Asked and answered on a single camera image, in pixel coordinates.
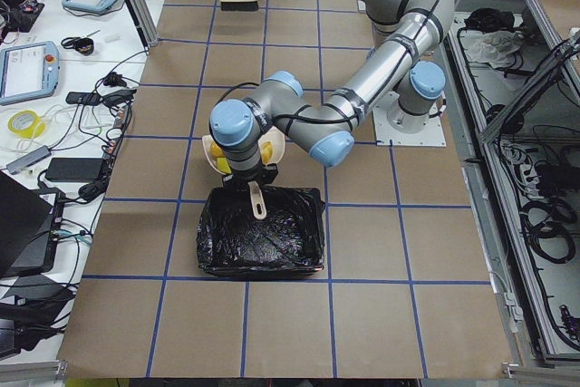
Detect black lined trash bin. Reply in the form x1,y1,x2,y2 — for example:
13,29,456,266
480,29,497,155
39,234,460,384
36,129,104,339
197,186,325,280

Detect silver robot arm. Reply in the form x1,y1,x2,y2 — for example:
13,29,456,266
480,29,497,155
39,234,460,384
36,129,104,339
208,0,455,190

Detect croissant pastry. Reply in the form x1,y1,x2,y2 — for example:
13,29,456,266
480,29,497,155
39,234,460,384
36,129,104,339
209,141,224,159

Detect black power adapter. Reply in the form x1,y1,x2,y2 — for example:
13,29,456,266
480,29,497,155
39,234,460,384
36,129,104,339
45,158,103,182

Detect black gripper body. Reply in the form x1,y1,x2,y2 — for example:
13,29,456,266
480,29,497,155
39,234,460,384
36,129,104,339
222,164,277,191

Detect black scissors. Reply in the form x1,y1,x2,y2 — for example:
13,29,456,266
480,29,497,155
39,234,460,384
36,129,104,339
61,30,99,50

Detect yellow tape roll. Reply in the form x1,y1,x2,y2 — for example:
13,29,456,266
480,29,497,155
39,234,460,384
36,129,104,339
7,110,46,140

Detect near blue teach pendant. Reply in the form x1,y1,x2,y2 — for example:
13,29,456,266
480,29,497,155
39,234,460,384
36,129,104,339
1,41,60,106

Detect beige dustpan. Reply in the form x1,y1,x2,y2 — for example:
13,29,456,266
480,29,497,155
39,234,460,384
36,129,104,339
202,127,285,220

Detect black laptop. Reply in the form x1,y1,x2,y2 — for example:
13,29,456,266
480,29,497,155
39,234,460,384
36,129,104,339
1,173,64,278

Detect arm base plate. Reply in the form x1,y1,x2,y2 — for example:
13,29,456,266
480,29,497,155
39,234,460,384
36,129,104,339
372,92,447,148

